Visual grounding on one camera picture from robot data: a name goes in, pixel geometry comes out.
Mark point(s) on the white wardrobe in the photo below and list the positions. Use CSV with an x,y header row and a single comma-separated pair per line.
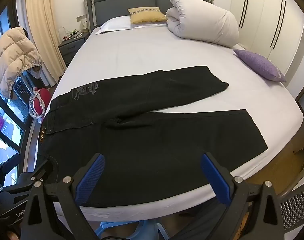
x,y
262,17

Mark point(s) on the grey mesh chair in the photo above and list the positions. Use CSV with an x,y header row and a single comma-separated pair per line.
x,y
297,205

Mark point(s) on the purple pillow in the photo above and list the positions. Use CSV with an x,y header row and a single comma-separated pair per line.
x,y
259,63

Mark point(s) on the rolled white duvet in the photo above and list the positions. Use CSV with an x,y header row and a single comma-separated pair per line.
x,y
204,20

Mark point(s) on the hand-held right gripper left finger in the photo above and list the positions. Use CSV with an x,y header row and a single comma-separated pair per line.
x,y
90,177

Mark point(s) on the large window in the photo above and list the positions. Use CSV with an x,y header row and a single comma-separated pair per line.
x,y
1,130

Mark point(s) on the white pillow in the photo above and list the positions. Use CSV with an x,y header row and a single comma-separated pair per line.
x,y
117,23

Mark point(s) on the yellow pillow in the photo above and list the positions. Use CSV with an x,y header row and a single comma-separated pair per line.
x,y
147,16

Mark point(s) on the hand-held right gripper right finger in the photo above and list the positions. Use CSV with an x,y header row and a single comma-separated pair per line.
x,y
215,180

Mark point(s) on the cream curtain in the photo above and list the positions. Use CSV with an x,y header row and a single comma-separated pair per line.
x,y
41,17

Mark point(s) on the bed with white sheet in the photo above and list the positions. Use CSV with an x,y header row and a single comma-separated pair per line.
x,y
154,50

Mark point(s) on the red round bag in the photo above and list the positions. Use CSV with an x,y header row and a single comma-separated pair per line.
x,y
43,97

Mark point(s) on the blue plastic stool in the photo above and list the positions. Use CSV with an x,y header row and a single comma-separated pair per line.
x,y
112,226

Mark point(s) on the dark grey nightstand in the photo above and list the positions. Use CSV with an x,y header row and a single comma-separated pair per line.
x,y
72,48

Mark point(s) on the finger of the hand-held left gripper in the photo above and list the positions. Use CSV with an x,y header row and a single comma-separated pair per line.
x,y
43,170

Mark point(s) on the beige puffer jacket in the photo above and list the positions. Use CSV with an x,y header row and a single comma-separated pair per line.
x,y
14,55

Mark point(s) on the black pants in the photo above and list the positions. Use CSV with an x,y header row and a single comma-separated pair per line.
x,y
142,142

